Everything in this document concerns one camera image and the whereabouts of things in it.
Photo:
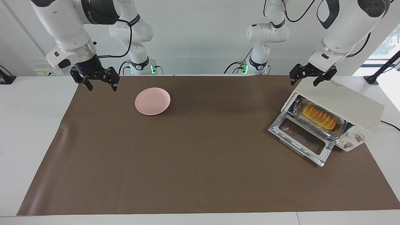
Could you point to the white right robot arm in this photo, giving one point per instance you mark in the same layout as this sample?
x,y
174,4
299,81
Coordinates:
x,y
62,25

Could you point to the aluminium foil tray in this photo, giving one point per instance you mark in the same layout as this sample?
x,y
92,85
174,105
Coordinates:
x,y
339,131

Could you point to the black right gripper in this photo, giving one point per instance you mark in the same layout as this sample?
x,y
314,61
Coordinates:
x,y
90,70

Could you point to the black camera stand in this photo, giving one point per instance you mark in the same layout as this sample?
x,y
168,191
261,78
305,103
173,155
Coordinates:
x,y
372,78

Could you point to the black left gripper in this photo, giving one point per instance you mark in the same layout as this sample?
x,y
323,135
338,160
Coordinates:
x,y
312,71

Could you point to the brown table mat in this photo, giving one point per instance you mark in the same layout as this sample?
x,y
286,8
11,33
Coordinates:
x,y
200,162

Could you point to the cream toaster oven body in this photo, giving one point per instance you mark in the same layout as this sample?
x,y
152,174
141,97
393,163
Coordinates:
x,y
343,100

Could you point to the pink round plate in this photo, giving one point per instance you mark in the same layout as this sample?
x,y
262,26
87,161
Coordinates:
x,y
152,101

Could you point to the golden ridged bread loaf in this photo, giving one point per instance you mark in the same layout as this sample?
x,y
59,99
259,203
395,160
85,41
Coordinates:
x,y
318,117

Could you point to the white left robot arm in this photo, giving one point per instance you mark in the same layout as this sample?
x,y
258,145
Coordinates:
x,y
343,28

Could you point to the beige oven knob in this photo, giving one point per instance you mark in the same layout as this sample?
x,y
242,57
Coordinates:
x,y
347,144
359,137

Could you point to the white wall socket strip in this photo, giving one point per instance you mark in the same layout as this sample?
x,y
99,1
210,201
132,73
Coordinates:
x,y
48,68

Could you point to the small black table clamp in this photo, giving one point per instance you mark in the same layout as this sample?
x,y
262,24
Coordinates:
x,y
6,79

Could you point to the glass oven door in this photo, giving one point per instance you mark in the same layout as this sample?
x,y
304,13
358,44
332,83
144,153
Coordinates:
x,y
301,137

